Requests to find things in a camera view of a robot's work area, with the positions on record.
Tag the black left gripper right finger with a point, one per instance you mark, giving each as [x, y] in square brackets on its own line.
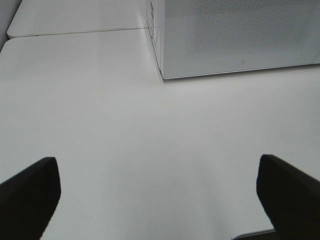
[290, 199]

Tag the white microwave oven body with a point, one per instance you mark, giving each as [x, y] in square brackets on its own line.
[155, 18]

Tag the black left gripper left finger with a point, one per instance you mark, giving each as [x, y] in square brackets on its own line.
[28, 200]

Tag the white microwave door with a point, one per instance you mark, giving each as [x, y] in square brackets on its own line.
[204, 37]

